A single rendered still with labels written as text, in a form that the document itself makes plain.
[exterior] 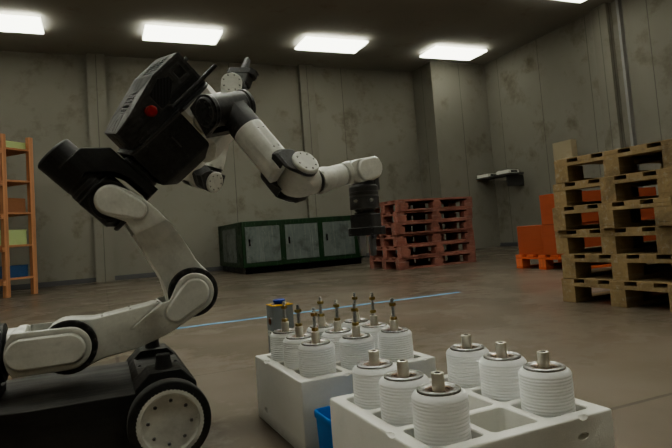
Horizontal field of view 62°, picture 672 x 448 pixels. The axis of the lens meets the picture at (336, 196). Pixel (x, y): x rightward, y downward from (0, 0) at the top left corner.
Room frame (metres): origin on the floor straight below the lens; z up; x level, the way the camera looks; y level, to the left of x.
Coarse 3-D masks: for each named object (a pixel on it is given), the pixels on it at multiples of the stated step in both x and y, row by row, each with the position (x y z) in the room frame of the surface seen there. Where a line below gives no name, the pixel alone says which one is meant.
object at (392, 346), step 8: (384, 336) 1.55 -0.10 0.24; (392, 336) 1.54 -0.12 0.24; (400, 336) 1.54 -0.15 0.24; (408, 336) 1.55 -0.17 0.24; (384, 344) 1.55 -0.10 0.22; (392, 344) 1.54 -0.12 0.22; (400, 344) 1.54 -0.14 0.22; (408, 344) 1.55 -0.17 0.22; (384, 352) 1.55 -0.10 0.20; (392, 352) 1.54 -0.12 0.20; (400, 352) 1.54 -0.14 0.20; (408, 352) 1.55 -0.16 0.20; (392, 360) 1.54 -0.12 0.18
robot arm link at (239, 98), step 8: (216, 96) 1.49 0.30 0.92; (224, 96) 1.51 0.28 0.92; (232, 96) 1.52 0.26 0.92; (240, 96) 1.54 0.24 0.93; (224, 104) 1.49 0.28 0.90; (232, 104) 1.51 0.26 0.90; (240, 104) 1.52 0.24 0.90; (248, 104) 1.55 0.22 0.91; (224, 112) 1.49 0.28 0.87; (232, 112) 1.51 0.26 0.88; (240, 112) 1.50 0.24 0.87; (248, 112) 1.51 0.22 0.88; (224, 120) 1.50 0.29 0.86; (232, 120) 1.50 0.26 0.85; (240, 120) 1.50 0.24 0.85; (248, 120) 1.50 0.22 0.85; (232, 128) 1.51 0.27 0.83; (232, 136) 1.53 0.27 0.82
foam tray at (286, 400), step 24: (264, 360) 1.66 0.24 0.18; (408, 360) 1.53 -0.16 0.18; (432, 360) 1.54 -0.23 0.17; (264, 384) 1.66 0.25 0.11; (288, 384) 1.47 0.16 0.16; (312, 384) 1.40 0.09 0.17; (336, 384) 1.42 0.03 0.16; (264, 408) 1.67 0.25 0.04; (288, 408) 1.48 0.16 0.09; (312, 408) 1.39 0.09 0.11; (288, 432) 1.49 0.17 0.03; (312, 432) 1.39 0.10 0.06
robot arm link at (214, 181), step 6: (198, 168) 1.99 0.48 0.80; (204, 168) 2.01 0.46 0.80; (192, 174) 2.00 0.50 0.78; (198, 174) 1.99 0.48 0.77; (204, 174) 2.00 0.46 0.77; (210, 174) 2.02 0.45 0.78; (216, 174) 2.04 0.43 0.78; (186, 180) 2.03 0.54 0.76; (192, 180) 2.01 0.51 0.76; (198, 180) 2.00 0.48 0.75; (204, 180) 2.01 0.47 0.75; (210, 180) 2.02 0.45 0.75; (216, 180) 2.05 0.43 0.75; (222, 180) 2.07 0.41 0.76; (192, 186) 2.11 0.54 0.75; (198, 186) 2.02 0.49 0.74; (204, 186) 2.02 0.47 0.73; (210, 186) 2.03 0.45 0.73; (216, 186) 2.05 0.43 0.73
